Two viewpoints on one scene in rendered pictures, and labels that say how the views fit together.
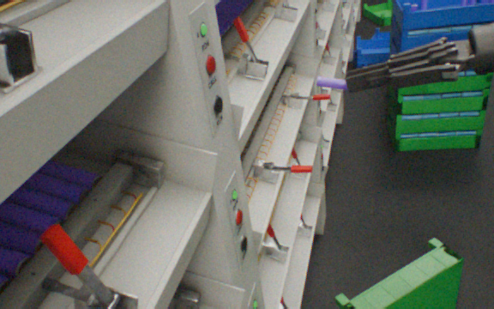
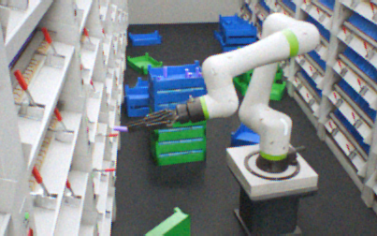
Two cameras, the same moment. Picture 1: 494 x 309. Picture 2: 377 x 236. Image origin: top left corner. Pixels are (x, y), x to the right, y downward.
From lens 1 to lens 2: 104 cm
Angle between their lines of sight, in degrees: 23
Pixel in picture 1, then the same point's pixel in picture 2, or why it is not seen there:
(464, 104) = (194, 133)
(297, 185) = (102, 184)
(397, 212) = (159, 202)
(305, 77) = (102, 124)
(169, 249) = (81, 188)
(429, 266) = (173, 220)
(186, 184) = (79, 170)
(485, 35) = (181, 109)
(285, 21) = (94, 98)
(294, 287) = not seen: outside the picture
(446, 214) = (186, 199)
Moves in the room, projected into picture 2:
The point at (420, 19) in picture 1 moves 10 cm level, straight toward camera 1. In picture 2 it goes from (163, 84) to (163, 92)
